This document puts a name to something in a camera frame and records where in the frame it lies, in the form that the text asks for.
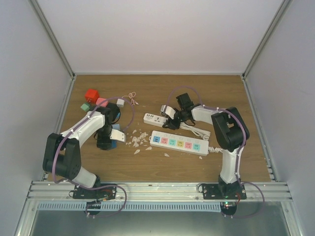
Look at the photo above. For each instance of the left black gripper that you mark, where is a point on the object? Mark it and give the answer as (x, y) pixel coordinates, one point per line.
(101, 143)

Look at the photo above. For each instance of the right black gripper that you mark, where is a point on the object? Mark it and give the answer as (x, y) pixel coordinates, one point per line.
(173, 126)

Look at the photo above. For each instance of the small white power strip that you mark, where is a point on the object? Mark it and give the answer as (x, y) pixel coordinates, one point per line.
(159, 121)

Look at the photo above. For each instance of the blue cube adapter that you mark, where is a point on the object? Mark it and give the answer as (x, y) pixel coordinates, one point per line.
(113, 145)

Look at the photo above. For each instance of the pale blue charger plug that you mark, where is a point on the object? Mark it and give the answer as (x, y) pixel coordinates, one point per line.
(116, 127)

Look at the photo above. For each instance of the white multicolour power strip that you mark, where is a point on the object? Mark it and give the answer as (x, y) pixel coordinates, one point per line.
(182, 143)

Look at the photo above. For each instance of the light green plug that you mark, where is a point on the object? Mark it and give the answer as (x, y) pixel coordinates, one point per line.
(85, 107)

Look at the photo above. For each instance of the pink plug adapter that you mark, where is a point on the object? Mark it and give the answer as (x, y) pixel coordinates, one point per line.
(101, 102)

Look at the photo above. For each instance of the white charger with pink cable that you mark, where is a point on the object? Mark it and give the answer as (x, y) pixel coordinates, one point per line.
(131, 97)

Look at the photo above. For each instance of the red cube socket adapter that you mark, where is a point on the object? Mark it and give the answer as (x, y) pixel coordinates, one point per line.
(91, 95)

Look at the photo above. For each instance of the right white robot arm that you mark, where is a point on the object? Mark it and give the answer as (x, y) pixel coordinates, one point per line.
(230, 131)

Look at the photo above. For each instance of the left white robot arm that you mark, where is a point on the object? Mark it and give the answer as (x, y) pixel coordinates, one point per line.
(62, 155)

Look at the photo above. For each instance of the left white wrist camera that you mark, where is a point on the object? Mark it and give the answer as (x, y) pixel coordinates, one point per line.
(118, 136)

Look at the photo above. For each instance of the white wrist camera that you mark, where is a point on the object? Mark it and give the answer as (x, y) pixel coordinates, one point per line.
(167, 111)
(118, 136)

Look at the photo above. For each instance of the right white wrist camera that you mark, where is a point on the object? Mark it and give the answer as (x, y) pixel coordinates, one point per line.
(167, 111)

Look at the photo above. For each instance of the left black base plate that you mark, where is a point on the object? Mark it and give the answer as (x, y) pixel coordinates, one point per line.
(107, 192)

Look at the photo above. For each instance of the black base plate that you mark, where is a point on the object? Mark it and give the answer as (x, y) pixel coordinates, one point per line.
(107, 192)
(214, 191)

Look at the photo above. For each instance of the grey slotted cable duct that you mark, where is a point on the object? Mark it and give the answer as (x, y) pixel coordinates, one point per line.
(131, 206)

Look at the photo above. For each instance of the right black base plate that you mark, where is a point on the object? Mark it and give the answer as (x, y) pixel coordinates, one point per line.
(214, 191)

